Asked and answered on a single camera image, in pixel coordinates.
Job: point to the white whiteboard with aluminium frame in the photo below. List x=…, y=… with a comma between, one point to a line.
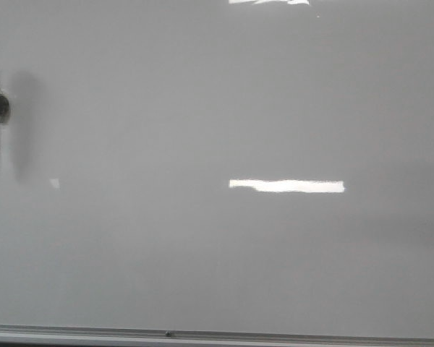
x=217, y=172

